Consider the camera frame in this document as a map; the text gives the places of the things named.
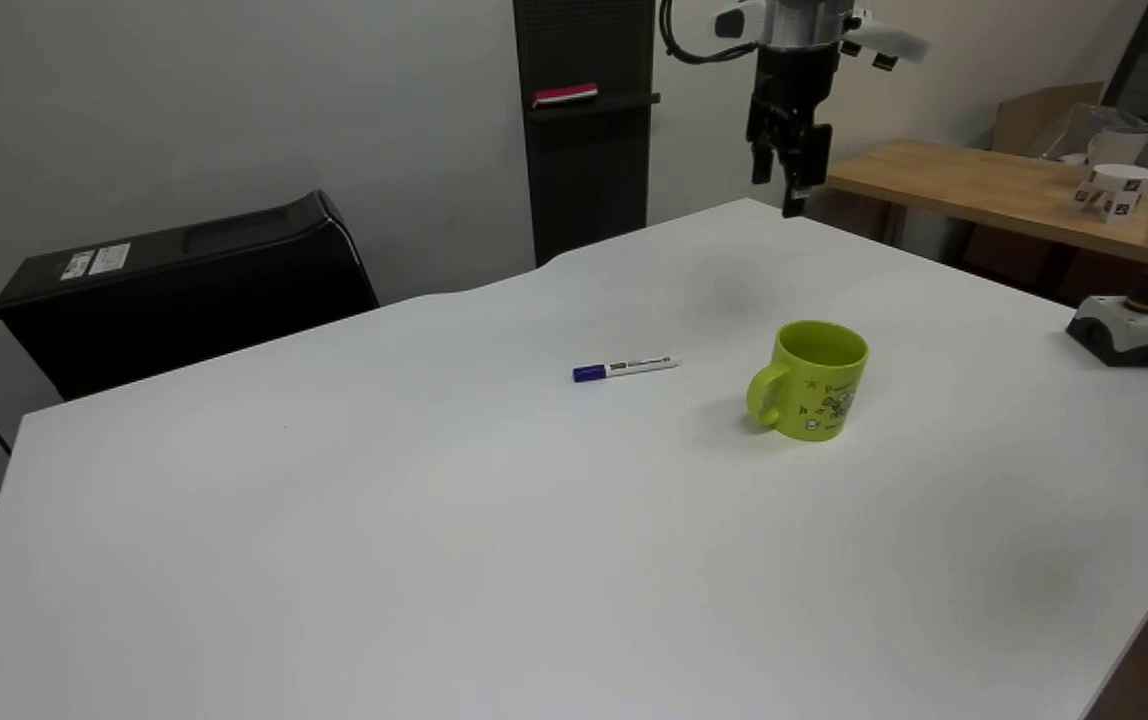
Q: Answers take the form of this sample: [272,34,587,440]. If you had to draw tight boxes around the black tall shelf cabinet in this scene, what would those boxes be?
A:
[511,0,658,260]

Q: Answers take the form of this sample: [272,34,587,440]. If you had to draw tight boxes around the white cup with tags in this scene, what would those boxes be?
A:
[1078,165,1148,221]

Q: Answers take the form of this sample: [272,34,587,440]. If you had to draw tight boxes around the wooden side table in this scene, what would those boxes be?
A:
[810,135,1148,282]

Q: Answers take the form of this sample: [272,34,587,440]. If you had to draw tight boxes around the cardboard box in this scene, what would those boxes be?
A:
[988,80,1103,156]

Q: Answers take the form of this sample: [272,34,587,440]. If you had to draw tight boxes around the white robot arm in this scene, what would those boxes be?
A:
[658,0,856,215]

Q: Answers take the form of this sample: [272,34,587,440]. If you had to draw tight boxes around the black and white small device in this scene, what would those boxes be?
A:
[1069,295,1148,369]

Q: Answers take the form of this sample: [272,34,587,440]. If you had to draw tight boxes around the pink book on shelf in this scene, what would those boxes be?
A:
[533,83,599,106]

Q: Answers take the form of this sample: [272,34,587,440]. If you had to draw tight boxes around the yellow-green ceramic mug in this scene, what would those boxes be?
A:
[749,318,868,440]

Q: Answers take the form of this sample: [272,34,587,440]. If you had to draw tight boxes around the black computer tower case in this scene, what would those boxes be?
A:
[0,191,376,399]

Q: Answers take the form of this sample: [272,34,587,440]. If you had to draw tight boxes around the blue and white marker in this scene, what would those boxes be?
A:
[567,354,679,383]

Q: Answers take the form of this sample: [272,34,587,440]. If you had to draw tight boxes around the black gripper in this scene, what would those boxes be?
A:
[749,47,840,215]

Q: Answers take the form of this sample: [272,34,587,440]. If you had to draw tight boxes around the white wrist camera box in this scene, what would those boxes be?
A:
[850,18,929,70]

